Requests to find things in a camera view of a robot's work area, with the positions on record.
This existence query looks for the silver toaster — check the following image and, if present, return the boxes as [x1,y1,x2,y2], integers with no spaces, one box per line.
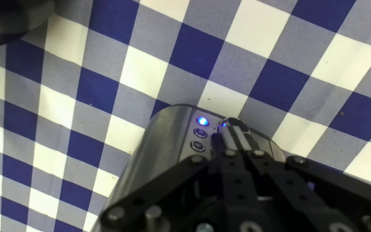
[92,103,287,232]

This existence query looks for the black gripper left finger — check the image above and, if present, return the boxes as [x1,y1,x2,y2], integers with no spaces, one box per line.
[100,128,243,232]

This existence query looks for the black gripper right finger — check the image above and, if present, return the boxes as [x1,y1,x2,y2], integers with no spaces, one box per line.
[227,117,371,232]

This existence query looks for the blue white checkered tablecloth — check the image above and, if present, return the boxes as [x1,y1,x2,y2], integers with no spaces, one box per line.
[0,0,371,232]

